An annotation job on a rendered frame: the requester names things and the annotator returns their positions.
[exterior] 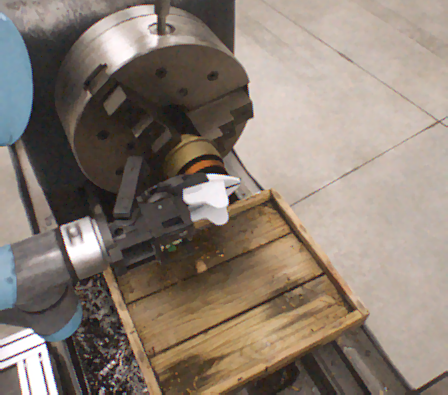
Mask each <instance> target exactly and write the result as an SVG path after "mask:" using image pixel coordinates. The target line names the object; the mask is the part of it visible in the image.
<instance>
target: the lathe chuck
mask: <svg viewBox="0 0 448 395"><path fill-rule="evenodd" d="M154 24H156V15H155V14H154V15H147V16H142V17H138V18H134V19H131V20H128V21H126V22H124V23H122V24H119V25H117V26H115V27H113V28H110V29H108V30H106V31H105V32H103V34H101V35H100V36H99V37H97V38H96V39H95V40H94V41H92V42H91V43H90V44H89V45H88V46H87V47H86V48H85V49H84V50H83V51H82V52H81V54H79V55H78V58H77V59H76V60H75V62H74V63H73V65H72V67H71V68H70V70H69V72H68V74H67V76H66V78H65V80H64V83H63V86H62V90H61V94H60V102H59V110H60V118H61V122H62V126H63V127H64V130H65V132H66V135H67V137H68V139H69V142H70V147H71V149H72V151H73V153H74V155H75V158H76V160H77V163H78V165H79V167H80V168H81V170H82V171H83V173H84V174H85V175H86V177H88V178H89V179H90V180H92V182H93V183H94V184H96V185H97V186H99V187H101V188H103V189H105V190H107V191H110V192H112V193H115V194H118V191H119V187H120V183H121V180H122V177H123V171H124V167H125V165H126V162H127V158H128V155H141V156H144V157H145V161H146V164H148V162H149V159H150V156H151V152H152V148H151V147H150V146H149V145H148V144H146V143H144V142H142V141H141V140H139V139H138V138H136V136H135V135H134V133H133V131H132V129H130V128H129V127H127V126H125V125H123V124H121V123H120V122H117V121H115V120H113V119H112V118H110V117H109V115H108V113H107V111H106V109H105V107H104V106H103V104H102V102H101V100H100V99H98V98H95V97H94V96H93V94H92V92H90V91H86V89H87V88H88V87H89V86H88V84H89V83H90V81H91V80H92V79H93V78H94V77H95V76H96V75H97V74H98V72H99V71H100V70H101V69H102V68H103V67H106V66H108V68H107V69H106V70H105V71H106V73H107V74H108V75H109V76H111V77H113V78H114V79H116V80H117V81H119V82H120V83H121V84H122V85H124V86H125V87H127V88H128V89H130V90H132V91H133V92H135V93H136V94H138V95H141V96H142V97H144V99H146V100H147V101H149V102H151V103H152V104H154V105H155V106H157V107H158V108H160V109H162V108H164V107H167V106H169V107H168V109H167V110H166V111H164V112H165V113H166V114H167V116H168V117H169V119H170V121H171V123H172V124H173V126H174V127H175V129H176V130H177V132H178V133H179V135H180V136H181V135H184V134H193V133H192V132H191V130H190V129H189V125H188V123H187V122H186V119H185V118H184V115H183V112H182V108H181V105H182V106H185V107H187V108H188V109H194V108H196V107H198V106H200V105H202V104H204V103H206V102H208V101H211V100H213V99H215V98H217V97H220V96H222V95H224V94H226V93H229V92H230V91H234V90H236V89H239V88H241V87H243V86H245V85H248V84H250V79H249V76H248V74H247V71H246V70H245V68H244V66H243V65H242V64H241V63H240V62H239V61H238V60H237V59H236V58H235V56H234V55H233V54H232V53H231V52H230V51H229V49H228V48H227V47H226V45H225V44H224V43H223V42H221V41H220V40H219V39H218V38H217V37H216V35H215V34H214V33H213V32H212V31H211V30H209V29H208V28H207V27H206V26H204V25H203V24H202V23H200V22H198V21H196V20H195V21H194V20H192V19H189V18H186V17H182V16H177V15H171V14H169V15H168V16H167V17H166V25H168V26H170V27H171V28H172V32H170V33H167V34H155V33H152V32H151V31H150V27H151V26H152V25H154ZM247 121H248V120H247ZM247 121H245V122H243V123H241V124H238V125H236V126H235V130H236V136H235V137H233V138H230V139H229V140H227V141H225V146H226V151H224V152H222V153H220V156H221V157H222V159H224V158H225V157H226V156H227V154H228V153H229V151H230V150H231V149H232V147H234V146H235V144H236V143H237V141H238V140H239V138H240V136H241V134H242V132H243V131H244V128H245V126H246V124H247Z"/></svg>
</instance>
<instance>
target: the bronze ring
mask: <svg viewBox="0 0 448 395"><path fill-rule="evenodd" d="M180 137H181V138H182V139H183V141H182V142H181V143H179V144H177V145H176V146H175V147H174V148H171V149H170V151H169V152H168V154H167V156H166V158H165V160H164V163H163V173H164V175H165V177H166V178H167V179H169V178H171V177H176V176H179V175H184V174H200V173H204V174H206V175H209V174H213V175H223V176H229V173H228V171H227V169H226V168H225V163H224V160H223V159H222V157H221V156H220V154H219V151H218V147H217V146H216V144H215V143H214V142H213V141H212V140H211V139H209V138H206V137H198V136H197V135H194V134H184V135H181V136H180Z"/></svg>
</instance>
